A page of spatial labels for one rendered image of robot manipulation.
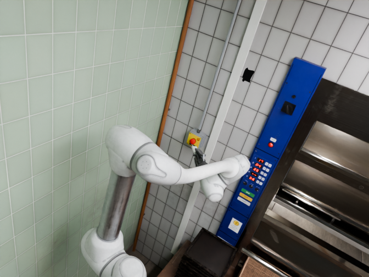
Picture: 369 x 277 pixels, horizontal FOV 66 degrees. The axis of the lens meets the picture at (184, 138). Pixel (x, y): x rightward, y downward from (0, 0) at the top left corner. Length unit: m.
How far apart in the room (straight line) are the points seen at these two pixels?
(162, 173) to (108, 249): 0.55
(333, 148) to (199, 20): 1.03
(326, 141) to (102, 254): 1.26
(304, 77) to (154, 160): 0.93
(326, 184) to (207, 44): 1.05
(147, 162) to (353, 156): 1.12
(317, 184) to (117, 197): 1.13
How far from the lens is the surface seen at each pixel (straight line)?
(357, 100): 1.62
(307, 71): 1.58
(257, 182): 1.85
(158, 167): 0.96
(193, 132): 1.86
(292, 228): 2.01
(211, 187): 1.47
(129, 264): 1.37
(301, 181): 1.81
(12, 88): 1.13
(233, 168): 1.42
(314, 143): 1.69
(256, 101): 1.70
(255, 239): 2.12
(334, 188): 1.82
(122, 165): 1.09
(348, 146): 1.70
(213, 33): 1.74
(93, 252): 1.44
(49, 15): 1.13
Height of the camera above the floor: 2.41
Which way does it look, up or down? 31 degrees down
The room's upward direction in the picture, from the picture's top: 16 degrees clockwise
